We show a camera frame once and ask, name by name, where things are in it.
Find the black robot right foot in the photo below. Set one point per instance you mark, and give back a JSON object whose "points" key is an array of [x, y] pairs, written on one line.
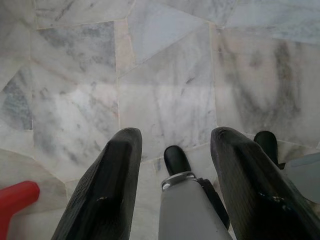
{"points": [[266, 142]]}

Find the grey robot leg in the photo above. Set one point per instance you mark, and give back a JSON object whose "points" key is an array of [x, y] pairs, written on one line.
{"points": [[305, 172], [180, 212]]}

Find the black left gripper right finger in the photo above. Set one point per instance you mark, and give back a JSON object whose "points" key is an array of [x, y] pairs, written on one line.
{"points": [[250, 190]]}

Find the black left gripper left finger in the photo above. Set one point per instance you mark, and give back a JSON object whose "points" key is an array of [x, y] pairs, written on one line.
{"points": [[110, 190]]}

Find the grey robot left leg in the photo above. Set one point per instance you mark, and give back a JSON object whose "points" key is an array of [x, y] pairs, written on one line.
{"points": [[180, 212]]}

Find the red plastic stool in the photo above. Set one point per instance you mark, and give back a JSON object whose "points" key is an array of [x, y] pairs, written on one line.
{"points": [[15, 200]]}

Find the grey robot right leg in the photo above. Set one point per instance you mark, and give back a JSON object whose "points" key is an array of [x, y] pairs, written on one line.
{"points": [[305, 172]]}

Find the black robot left foot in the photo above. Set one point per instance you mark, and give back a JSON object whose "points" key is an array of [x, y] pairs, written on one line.
{"points": [[175, 157]]}

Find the black robot foot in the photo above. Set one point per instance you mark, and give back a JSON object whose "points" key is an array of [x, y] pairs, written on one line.
{"points": [[175, 157], [266, 142]]}

